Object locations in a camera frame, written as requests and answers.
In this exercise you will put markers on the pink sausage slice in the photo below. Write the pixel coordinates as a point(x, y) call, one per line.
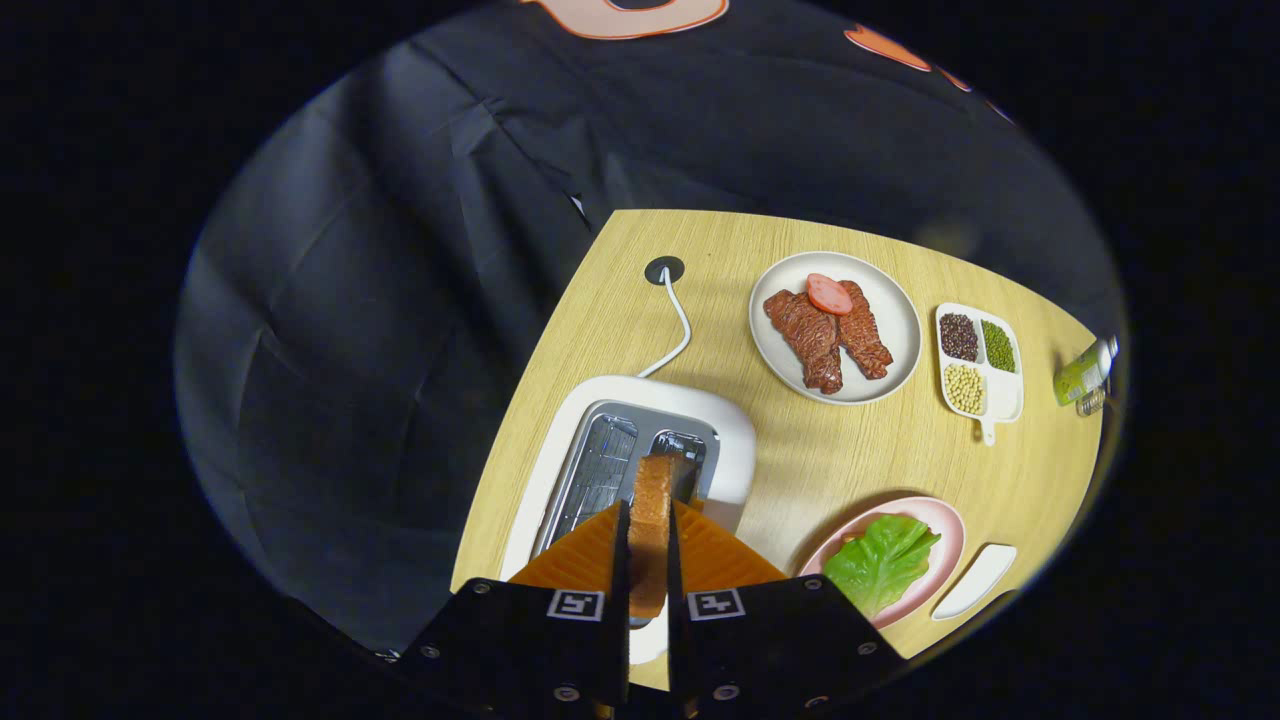
point(830, 294)

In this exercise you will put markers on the black backdrop cloth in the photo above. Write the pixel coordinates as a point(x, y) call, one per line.
point(400, 300)

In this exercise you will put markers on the large brown meat piece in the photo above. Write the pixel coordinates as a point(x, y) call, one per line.
point(810, 345)

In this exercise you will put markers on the pink round plate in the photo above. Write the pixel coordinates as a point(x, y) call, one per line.
point(945, 540)

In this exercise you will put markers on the pile of green beans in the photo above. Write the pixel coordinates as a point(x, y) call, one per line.
point(998, 346)

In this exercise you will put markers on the white shallow dish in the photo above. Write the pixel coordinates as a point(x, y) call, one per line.
point(975, 582)

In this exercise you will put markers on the pile of yellow soybeans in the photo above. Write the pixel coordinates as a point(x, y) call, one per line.
point(964, 389)

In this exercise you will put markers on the grey round plate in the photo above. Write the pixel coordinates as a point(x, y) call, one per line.
point(890, 300)

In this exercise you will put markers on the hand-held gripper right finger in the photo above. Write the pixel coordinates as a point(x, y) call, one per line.
point(677, 600)

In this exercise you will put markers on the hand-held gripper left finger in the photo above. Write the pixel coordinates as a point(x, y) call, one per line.
point(620, 600)

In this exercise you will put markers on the white toaster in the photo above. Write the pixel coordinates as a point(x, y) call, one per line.
point(720, 420)

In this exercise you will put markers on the white divided dish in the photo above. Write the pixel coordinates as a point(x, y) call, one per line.
point(1003, 395)

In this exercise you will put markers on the small brown meat piece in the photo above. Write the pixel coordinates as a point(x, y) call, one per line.
point(865, 340)

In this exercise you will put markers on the pile of black beans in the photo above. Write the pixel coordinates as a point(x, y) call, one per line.
point(958, 337)

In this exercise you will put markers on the silver bottle with green label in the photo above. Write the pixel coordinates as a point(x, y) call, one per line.
point(1078, 375)

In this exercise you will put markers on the green lettuce leaf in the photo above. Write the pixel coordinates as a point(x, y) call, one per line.
point(880, 565)

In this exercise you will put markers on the toasted bread slice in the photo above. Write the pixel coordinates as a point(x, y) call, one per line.
point(650, 530)

